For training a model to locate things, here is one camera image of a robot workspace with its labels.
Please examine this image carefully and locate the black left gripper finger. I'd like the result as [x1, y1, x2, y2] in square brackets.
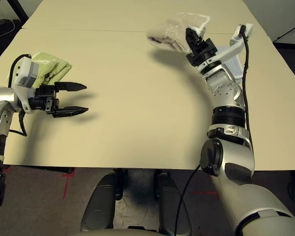
[51, 105, 89, 118]
[54, 82, 88, 93]

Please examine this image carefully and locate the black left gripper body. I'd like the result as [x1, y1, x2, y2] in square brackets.
[29, 84, 59, 115]

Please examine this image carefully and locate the beige robot waist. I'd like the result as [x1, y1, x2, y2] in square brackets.
[75, 228, 163, 236]

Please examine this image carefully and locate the grey right robot leg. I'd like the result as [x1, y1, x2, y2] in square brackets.
[154, 169, 191, 236]

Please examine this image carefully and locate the black side table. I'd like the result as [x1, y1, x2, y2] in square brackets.
[272, 40, 295, 87]

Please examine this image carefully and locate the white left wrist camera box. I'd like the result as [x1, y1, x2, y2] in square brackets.
[11, 57, 40, 114]

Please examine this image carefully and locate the beige towel with white trim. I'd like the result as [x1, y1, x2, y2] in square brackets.
[147, 12, 211, 54]

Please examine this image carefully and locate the black table foot bar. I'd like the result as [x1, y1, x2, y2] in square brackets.
[3, 166, 74, 174]

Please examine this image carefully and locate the folded green towel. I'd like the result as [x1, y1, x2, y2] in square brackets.
[6, 51, 72, 89]

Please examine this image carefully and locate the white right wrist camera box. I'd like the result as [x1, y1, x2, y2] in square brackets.
[210, 23, 254, 65]

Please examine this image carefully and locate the thin white floor cable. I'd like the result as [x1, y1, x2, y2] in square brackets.
[0, 19, 15, 40]

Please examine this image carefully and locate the grey left robot leg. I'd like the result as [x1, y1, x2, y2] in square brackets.
[80, 169, 127, 233]

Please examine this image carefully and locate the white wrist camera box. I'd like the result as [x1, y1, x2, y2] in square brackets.
[11, 57, 40, 114]
[210, 23, 254, 65]

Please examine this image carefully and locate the black table frame leg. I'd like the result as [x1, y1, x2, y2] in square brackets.
[7, 0, 29, 23]

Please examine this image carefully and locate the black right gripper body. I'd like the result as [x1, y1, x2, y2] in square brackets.
[186, 37, 218, 67]

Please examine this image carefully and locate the grey robot leg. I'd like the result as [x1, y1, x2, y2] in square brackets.
[80, 169, 127, 233]
[154, 169, 191, 236]

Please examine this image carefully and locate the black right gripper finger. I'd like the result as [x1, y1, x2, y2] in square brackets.
[185, 28, 204, 49]

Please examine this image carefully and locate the black tripod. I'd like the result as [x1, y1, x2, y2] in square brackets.
[276, 21, 295, 41]

